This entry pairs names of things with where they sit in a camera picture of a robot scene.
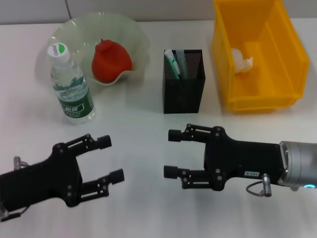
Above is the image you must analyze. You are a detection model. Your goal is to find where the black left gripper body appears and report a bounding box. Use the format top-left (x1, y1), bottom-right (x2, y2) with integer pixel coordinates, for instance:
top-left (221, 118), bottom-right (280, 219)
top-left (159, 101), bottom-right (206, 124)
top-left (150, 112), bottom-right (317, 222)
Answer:
top-left (0, 142), bottom-right (84, 212)

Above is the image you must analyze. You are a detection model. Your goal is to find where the right wrist cable with plug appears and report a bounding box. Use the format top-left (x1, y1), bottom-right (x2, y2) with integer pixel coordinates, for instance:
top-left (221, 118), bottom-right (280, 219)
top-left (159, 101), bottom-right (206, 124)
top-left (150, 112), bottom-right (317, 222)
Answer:
top-left (246, 173), bottom-right (273, 198)

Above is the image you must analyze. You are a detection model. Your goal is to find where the wavy green glass fruit plate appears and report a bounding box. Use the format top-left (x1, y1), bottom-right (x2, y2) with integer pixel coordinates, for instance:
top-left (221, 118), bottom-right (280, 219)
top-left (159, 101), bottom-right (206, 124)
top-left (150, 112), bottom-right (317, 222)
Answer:
top-left (37, 12), bottom-right (151, 98)

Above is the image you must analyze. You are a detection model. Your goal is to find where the grey pen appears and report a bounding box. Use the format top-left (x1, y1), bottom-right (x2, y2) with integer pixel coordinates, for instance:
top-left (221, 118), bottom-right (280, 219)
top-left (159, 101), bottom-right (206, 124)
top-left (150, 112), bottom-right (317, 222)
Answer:
top-left (175, 49), bottom-right (191, 80)

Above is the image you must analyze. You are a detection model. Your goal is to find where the mint green utility knife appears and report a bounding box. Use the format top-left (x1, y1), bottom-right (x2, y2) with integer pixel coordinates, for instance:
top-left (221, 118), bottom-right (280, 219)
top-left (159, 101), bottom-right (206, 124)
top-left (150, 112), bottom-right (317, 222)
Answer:
top-left (164, 49), bottom-right (181, 80)

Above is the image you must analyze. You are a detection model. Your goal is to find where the orange knitted toy fruit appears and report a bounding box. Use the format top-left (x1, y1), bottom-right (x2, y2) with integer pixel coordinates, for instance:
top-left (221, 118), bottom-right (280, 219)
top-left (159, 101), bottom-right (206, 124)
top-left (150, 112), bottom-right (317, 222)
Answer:
top-left (91, 39), bottom-right (133, 84)

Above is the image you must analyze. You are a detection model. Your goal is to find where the yellow plastic storage bin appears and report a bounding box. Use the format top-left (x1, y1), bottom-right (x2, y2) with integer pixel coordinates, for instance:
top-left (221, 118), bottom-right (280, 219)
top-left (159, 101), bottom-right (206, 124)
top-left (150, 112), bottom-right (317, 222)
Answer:
top-left (211, 0), bottom-right (311, 114)

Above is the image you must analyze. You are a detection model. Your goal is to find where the white paper ball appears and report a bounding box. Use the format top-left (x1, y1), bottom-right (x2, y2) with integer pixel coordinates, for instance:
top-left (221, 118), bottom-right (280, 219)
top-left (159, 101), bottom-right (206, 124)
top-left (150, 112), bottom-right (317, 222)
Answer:
top-left (231, 48), bottom-right (255, 74)

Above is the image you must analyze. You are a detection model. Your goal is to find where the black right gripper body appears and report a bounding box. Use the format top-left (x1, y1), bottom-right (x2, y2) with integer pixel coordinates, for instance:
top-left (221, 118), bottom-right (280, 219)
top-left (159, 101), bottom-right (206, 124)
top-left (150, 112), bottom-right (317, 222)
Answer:
top-left (203, 126), bottom-right (288, 192)

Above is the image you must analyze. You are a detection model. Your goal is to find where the clear water bottle green label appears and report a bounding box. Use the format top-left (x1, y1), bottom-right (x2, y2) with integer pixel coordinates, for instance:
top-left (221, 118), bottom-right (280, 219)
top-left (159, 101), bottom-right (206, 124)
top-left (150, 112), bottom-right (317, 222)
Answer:
top-left (47, 42), bottom-right (96, 126)

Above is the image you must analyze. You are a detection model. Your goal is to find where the left wrist cable with plug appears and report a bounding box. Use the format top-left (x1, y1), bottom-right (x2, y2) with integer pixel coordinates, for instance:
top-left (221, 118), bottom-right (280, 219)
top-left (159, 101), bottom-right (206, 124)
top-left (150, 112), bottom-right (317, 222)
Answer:
top-left (0, 155), bottom-right (29, 222)

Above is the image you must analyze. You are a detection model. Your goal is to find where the wrist cable with plug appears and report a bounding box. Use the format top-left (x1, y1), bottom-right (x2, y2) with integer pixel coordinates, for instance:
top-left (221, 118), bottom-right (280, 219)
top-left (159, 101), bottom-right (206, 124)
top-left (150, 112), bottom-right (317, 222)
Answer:
top-left (0, 155), bottom-right (29, 222)
top-left (246, 173), bottom-right (273, 198)

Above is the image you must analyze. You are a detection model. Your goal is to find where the black mesh pen holder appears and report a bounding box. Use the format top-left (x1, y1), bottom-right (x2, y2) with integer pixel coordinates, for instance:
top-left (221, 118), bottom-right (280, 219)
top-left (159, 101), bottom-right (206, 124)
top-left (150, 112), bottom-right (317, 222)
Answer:
top-left (162, 49), bottom-right (207, 115)

